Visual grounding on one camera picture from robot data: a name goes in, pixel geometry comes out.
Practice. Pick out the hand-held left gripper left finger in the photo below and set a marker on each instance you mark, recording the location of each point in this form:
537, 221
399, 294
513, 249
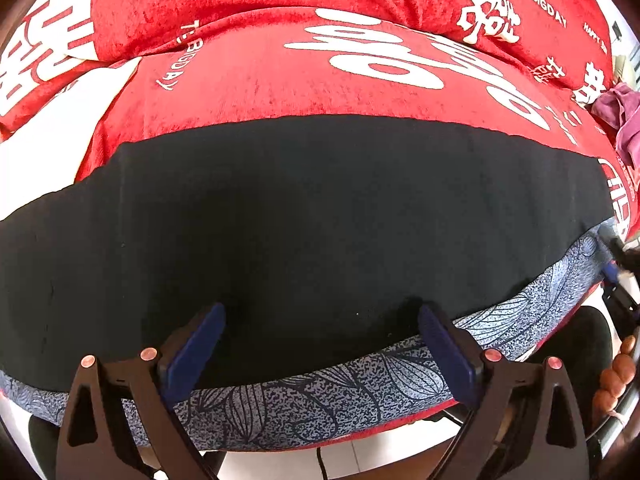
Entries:
194, 350

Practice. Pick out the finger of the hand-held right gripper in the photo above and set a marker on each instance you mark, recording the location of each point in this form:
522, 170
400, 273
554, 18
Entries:
610, 270

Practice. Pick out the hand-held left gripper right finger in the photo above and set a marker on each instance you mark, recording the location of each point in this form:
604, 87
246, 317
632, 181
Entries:
446, 355

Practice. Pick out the black pants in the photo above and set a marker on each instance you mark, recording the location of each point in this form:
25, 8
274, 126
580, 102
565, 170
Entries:
310, 220

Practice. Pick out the person's right hand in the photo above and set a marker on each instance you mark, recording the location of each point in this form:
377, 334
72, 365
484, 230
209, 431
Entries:
612, 375

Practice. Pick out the blue patterned bed sheet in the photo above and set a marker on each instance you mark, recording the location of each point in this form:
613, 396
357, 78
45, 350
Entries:
350, 385

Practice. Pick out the purple cloth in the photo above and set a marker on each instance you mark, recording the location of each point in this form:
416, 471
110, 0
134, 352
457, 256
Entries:
622, 115

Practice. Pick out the white cloth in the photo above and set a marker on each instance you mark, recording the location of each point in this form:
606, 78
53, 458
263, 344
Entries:
55, 140

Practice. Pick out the red printed blanket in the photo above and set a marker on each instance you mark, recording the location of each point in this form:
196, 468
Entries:
260, 75

